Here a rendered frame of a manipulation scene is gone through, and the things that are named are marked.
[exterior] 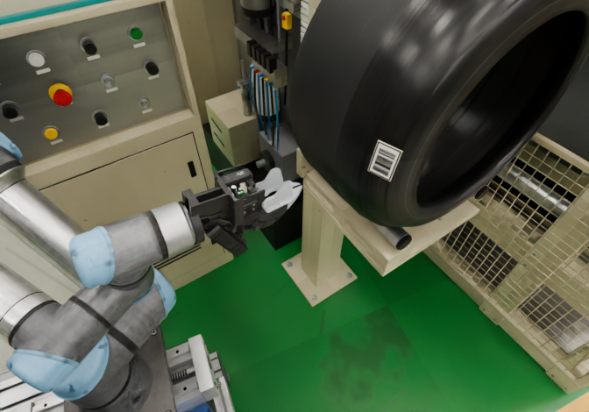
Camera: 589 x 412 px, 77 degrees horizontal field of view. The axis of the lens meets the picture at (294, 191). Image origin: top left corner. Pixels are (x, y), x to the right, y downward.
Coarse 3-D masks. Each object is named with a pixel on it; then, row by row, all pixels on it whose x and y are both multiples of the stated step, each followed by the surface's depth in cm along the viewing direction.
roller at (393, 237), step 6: (372, 222) 90; (378, 228) 89; (384, 228) 87; (390, 228) 86; (396, 228) 86; (402, 228) 87; (384, 234) 88; (390, 234) 86; (396, 234) 85; (402, 234) 85; (408, 234) 86; (390, 240) 87; (396, 240) 85; (402, 240) 84; (408, 240) 86; (396, 246) 86; (402, 246) 86
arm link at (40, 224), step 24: (0, 144) 66; (0, 168) 65; (24, 168) 70; (0, 192) 65; (24, 192) 67; (0, 216) 66; (24, 216) 66; (48, 216) 69; (24, 240) 68; (48, 240) 68; (72, 264) 70; (168, 288) 77; (144, 312) 73; (168, 312) 79; (144, 336) 73
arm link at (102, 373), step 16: (112, 336) 69; (96, 352) 65; (112, 352) 68; (128, 352) 71; (80, 368) 64; (96, 368) 64; (112, 368) 68; (128, 368) 75; (64, 384) 62; (80, 384) 63; (96, 384) 65; (112, 384) 70; (80, 400) 66; (96, 400) 69
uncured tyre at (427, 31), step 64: (384, 0) 53; (448, 0) 48; (512, 0) 47; (576, 0) 53; (320, 64) 61; (384, 64) 52; (448, 64) 49; (512, 64) 90; (576, 64) 71; (320, 128) 65; (384, 128) 54; (448, 128) 102; (512, 128) 91; (384, 192) 62; (448, 192) 93
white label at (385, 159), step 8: (384, 144) 55; (376, 152) 56; (384, 152) 55; (392, 152) 55; (400, 152) 54; (376, 160) 57; (384, 160) 56; (392, 160) 55; (368, 168) 59; (376, 168) 58; (384, 168) 57; (392, 168) 56; (384, 176) 58; (392, 176) 57
